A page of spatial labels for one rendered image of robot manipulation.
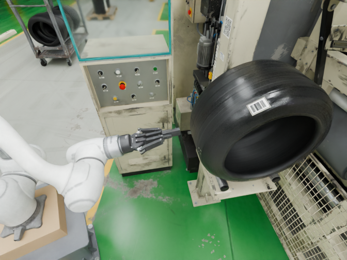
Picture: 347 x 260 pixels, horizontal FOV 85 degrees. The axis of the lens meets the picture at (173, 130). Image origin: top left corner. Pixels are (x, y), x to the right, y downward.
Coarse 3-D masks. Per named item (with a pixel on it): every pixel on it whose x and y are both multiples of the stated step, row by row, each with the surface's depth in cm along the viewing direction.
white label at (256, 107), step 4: (260, 100) 61; (264, 100) 61; (248, 104) 62; (252, 104) 62; (256, 104) 61; (260, 104) 61; (264, 104) 60; (268, 104) 60; (248, 108) 62; (252, 108) 61; (256, 108) 61; (260, 108) 60; (264, 108) 60; (252, 112) 61; (256, 112) 60
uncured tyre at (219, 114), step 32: (256, 64) 72; (288, 64) 75; (224, 96) 69; (256, 96) 62; (288, 96) 61; (320, 96) 64; (192, 128) 87; (224, 128) 67; (256, 128) 109; (288, 128) 100; (320, 128) 72; (224, 160) 76; (256, 160) 104; (288, 160) 89
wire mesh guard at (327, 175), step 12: (312, 156) 97; (324, 168) 92; (300, 180) 108; (300, 192) 109; (264, 204) 148; (300, 204) 110; (276, 216) 134; (300, 216) 111; (312, 216) 102; (336, 216) 88; (276, 228) 136; (324, 240) 97; (288, 252) 126; (336, 252) 91
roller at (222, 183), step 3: (216, 177) 99; (219, 180) 96; (222, 180) 96; (225, 180) 96; (219, 183) 96; (222, 183) 95; (225, 183) 95; (219, 186) 95; (222, 186) 94; (225, 186) 93; (228, 186) 94; (222, 189) 94; (225, 189) 95
